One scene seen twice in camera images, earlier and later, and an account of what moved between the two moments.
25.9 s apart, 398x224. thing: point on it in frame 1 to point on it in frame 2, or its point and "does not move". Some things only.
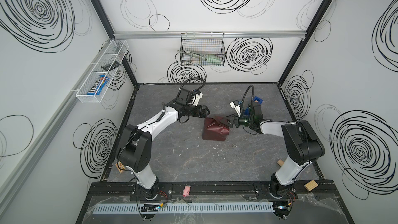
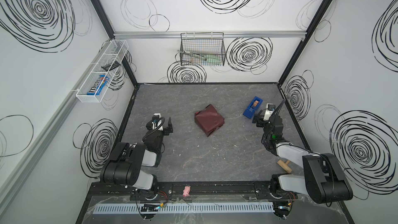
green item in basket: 214,60 does not move
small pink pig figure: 186,191 does not move
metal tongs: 198,55 does not move
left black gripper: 202,115 to 165,131
